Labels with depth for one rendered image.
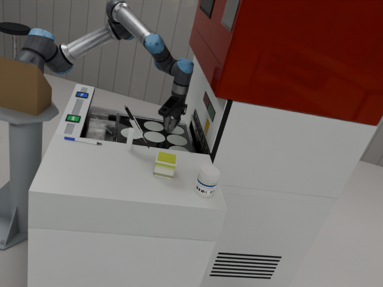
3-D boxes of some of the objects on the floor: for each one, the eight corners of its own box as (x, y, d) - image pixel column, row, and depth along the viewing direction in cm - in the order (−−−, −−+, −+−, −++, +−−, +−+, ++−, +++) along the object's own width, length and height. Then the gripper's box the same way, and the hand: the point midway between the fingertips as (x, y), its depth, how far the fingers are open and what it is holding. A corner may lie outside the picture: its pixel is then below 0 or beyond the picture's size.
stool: (49, 80, 407) (51, 29, 379) (16, 94, 357) (16, 36, 329) (9, 67, 413) (8, 16, 385) (-29, 78, 363) (-33, 21, 334)
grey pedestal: (-58, 234, 191) (-78, 102, 153) (-8, 189, 230) (-14, 75, 192) (29, 258, 191) (30, 132, 153) (65, 209, 230) (73, 99, 191)
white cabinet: (159, 222, 241) (184, 121, 203) (169, 366, 159) (216, 241, 121) (64, 214, 226) (73, 103, 188) (22, 368, 144) (22, 228, 106)
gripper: (192, 93, 160) (182, 132, 170) (176, 86, 163) (167, 125, 173) (183, 97, 153) (174, 138, 163) (167, 90, 155) (158, 130, 165)
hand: (168, 131), depth 165 cm, fingers closed
